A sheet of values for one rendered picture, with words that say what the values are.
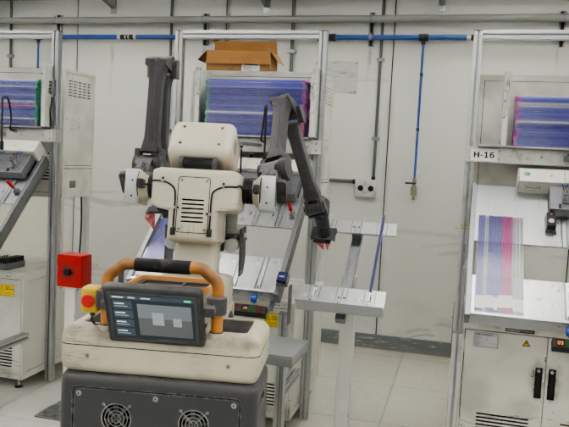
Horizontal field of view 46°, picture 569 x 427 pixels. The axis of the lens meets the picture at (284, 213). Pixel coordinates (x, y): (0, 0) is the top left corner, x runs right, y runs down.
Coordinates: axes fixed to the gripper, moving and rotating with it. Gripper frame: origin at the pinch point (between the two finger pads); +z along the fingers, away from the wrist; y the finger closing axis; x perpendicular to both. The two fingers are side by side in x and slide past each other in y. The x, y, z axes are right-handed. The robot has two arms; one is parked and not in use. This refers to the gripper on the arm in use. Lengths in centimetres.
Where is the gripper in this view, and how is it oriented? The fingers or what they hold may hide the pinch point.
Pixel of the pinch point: (325, 247)
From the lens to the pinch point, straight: 283.7
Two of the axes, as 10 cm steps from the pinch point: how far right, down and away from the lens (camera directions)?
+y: -9.6, -0.8, 2.5
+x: -2.3, 7.1, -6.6
